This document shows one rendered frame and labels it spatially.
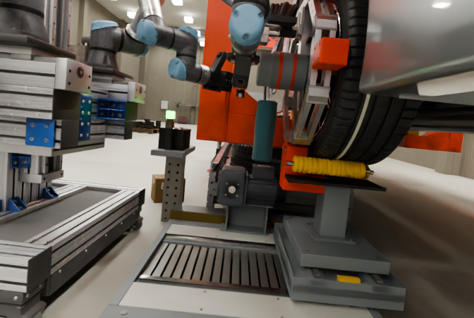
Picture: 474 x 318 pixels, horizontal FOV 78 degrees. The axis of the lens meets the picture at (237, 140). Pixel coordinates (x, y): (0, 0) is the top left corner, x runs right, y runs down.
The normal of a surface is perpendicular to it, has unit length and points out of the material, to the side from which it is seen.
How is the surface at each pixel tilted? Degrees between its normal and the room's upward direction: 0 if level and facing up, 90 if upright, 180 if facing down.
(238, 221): 90
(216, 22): 90
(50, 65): 90
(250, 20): 90
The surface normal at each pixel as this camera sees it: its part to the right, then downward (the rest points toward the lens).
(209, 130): -0.01, 0.07
